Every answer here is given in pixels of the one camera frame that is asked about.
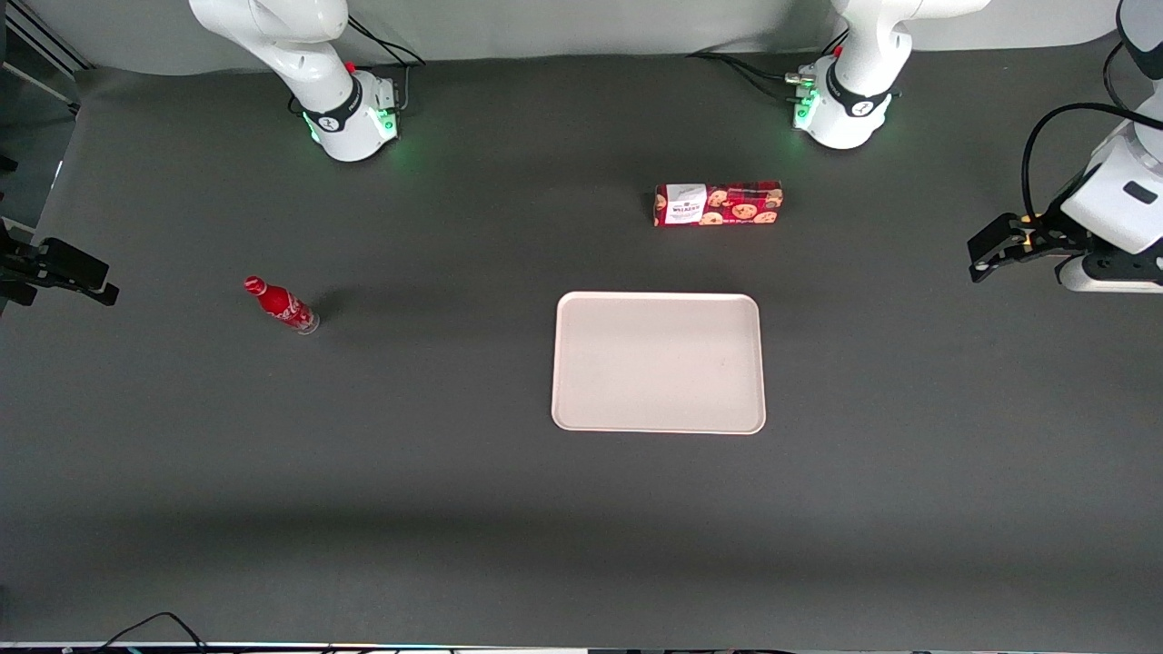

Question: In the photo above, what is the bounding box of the red cola bottle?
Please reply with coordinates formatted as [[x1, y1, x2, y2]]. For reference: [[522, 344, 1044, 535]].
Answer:
[[243, 275, 322, 336]]

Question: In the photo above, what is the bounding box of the aluminium frame rail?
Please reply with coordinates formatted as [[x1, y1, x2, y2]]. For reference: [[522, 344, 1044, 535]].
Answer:
[[0, 0, 93, 75]]

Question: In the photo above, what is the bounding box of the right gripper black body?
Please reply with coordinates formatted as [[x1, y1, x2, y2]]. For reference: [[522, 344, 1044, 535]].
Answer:
[[0, 220, 43, 309]]

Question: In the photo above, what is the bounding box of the red cookie box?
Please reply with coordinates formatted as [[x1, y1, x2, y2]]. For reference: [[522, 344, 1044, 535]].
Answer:
[[653, 180, 783, 229]]

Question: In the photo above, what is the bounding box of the black looping table cable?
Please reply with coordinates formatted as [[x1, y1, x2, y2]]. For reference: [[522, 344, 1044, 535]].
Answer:
[[89, 611, 212, 654]]

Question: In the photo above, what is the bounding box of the beige rectangular tray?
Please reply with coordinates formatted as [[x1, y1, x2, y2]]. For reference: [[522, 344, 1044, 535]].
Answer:
[[551, 291, 768, 436]]

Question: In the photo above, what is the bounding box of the black right arm base cable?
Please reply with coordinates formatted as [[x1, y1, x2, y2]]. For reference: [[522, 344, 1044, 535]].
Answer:
[[345, 15, 427, 112]]

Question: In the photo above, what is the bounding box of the black arm base cable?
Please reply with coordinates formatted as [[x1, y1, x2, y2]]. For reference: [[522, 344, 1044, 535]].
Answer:
[[685, 51, 819, 103], [345, 15, 427, 112]]

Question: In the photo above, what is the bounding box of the black left arm wrist cable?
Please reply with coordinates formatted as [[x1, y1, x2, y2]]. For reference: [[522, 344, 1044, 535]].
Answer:
[[1021, 41, 1148, 221]]

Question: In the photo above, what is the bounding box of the black left arm base cable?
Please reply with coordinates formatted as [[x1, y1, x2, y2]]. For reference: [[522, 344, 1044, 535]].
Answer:
[[685, 51, 819, 103]]

